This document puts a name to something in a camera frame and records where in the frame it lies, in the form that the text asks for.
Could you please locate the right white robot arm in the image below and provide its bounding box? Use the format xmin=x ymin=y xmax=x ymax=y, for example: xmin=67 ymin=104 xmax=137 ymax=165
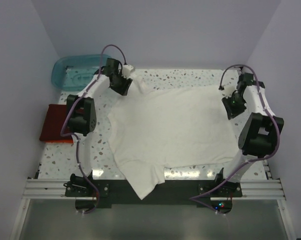
xmin=213 ymin=73 xmax=284 ymax=197

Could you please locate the white t shirt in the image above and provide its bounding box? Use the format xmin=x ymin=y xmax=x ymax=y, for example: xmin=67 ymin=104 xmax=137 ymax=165
xmin=108 ymin=81 xmax=238 ymax=199

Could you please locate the folded dark red shirt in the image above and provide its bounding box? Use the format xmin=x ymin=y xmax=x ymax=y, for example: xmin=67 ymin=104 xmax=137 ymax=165
xmin=39 ymin=104 xmax=73 ymax=142

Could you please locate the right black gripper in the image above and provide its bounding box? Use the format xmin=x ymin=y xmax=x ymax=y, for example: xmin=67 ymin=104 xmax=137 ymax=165
xmin=221 ymin=94 xmax=246 ymax=121

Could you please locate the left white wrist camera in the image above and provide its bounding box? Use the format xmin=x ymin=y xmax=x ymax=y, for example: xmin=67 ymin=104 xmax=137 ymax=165
xmin=121 ymin=64 xmax=135 ymax=78

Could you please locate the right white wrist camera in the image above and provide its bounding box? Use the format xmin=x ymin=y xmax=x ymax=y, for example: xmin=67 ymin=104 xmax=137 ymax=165
xmin=219 ymin=85 xmax=236 ymax=98

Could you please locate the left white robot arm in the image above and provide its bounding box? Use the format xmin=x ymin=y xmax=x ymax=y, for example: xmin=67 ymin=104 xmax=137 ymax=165
xmin=60 ymin=58 xmax=135 ymax=196

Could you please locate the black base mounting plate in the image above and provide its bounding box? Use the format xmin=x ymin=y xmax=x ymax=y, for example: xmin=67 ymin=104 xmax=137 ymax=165
xmin=64 ymin=178 xmax=244 ymax=211

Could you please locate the teal plastic bin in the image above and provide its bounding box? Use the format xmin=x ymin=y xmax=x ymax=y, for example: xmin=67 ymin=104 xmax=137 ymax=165
xmin=51 ymin=54 xmax=110 ymax=92

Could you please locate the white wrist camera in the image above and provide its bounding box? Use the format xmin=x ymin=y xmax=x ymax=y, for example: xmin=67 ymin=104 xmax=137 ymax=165
xmin=121 ymin=64 xmax=135 ymax=78
xmin=219 ymin=85 xmax=236 ymax=98

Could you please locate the aluminium extrusion rail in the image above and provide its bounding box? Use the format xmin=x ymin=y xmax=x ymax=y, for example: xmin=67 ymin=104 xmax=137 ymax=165
xmin=22 ymin=179 xmax=286 ymax=200

